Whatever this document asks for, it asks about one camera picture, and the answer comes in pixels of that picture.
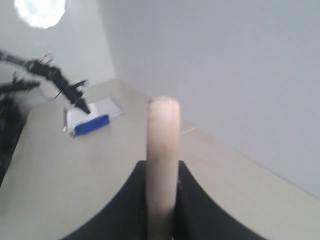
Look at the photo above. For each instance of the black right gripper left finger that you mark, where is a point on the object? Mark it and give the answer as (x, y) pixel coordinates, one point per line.
(124, 217)

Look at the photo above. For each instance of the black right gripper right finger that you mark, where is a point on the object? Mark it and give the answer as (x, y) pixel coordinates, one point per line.
(198, 217)

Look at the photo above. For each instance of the white paint brush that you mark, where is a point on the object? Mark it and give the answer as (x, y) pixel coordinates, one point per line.
(162, 146)

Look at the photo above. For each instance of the blue and white device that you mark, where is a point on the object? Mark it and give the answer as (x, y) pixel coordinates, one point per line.
(77, 123)

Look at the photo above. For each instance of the round ceiling light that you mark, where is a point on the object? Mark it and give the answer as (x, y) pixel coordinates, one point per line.
(41, 14)

